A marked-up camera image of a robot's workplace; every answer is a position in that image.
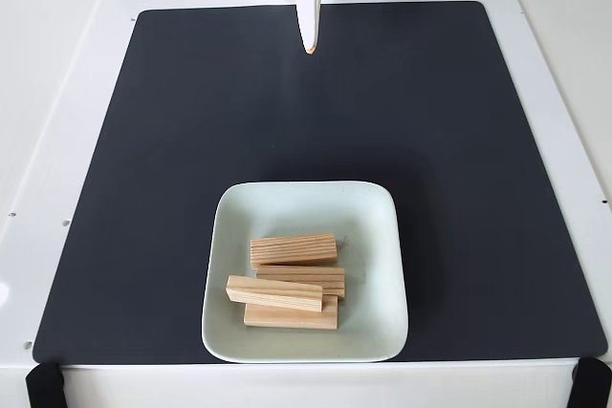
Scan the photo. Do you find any pale green square plate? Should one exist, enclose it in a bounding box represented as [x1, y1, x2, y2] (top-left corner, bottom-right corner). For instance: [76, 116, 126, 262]
[200, 181, 410, 364]

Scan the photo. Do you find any black rubber mat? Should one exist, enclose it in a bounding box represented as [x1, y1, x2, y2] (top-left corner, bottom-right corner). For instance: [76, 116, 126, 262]
[32, 0, 608, 365]

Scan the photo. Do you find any grooved wooden block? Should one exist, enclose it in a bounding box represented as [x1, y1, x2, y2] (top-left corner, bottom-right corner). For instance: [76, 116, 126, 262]
[256, 265, 347, 301]
[249, 232, 339, 269]
[225, 274, 326, 314]
[243, 295, 340, 332]

